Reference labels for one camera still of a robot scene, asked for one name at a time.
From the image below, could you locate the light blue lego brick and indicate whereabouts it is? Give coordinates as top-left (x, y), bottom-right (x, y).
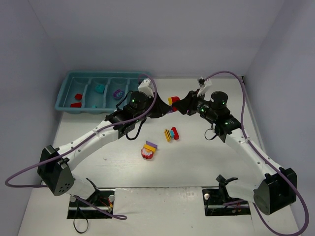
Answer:
top-left (170, 130), bottom-right (175, 138)

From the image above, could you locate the red round flower lego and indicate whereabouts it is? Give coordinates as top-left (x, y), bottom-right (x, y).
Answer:
top-left (140, 148), bottom-right (154, 160)

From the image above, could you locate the red small lego brick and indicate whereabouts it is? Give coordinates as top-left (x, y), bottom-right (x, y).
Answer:
top-left (74, 93), bottom-right (82, 101)

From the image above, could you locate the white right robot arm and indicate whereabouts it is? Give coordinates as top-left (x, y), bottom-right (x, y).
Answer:
top-left (172, 91), bottom-right (297, 215)

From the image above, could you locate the red rectangular lego brick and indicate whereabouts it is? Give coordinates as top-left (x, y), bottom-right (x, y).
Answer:
top-left (70, 102), bottom-right (82, 108)

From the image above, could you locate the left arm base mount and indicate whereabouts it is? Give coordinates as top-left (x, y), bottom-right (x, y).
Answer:
top-left (67, 189), bottom-right (116, 219)

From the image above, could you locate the teal plastic divided tray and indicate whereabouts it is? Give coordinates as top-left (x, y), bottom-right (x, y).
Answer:
top-left (55, 70), bottom-right (149, 114)

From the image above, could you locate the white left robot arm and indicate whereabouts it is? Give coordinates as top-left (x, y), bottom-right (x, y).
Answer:
top-left (37, 91), bottom-right (171, 199)

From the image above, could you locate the purple round flower lego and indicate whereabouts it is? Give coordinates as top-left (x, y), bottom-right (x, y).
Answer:
top-left (113, 89), bottom-right (125, 100)

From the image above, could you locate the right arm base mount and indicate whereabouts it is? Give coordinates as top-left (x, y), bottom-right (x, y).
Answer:
top-left (202, 175), bottom-right (251, 217)

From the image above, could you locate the red long lego brick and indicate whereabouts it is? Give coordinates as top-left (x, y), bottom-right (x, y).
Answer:
top-left (171, 127), bottom-right (179, 140)

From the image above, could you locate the yellow striped lego brick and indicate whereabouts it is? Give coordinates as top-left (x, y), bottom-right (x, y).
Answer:
top-left (164, 129), bottom-right (172, 142)

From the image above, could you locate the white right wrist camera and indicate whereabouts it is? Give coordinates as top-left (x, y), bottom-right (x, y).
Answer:
top-left (197, 77), bottom-right (212, 97)

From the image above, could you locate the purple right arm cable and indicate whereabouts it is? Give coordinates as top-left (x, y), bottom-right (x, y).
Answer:
top-left (203, 70), bottom-right (310, 236)

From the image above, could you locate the purple sloped lego brick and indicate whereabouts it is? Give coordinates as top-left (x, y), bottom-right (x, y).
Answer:
top-left (146, 141), bottom-right (158, 149)

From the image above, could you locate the teal round lego piece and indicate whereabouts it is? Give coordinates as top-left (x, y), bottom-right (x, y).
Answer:
top-left (95, 84), bottom-right (105, 93)

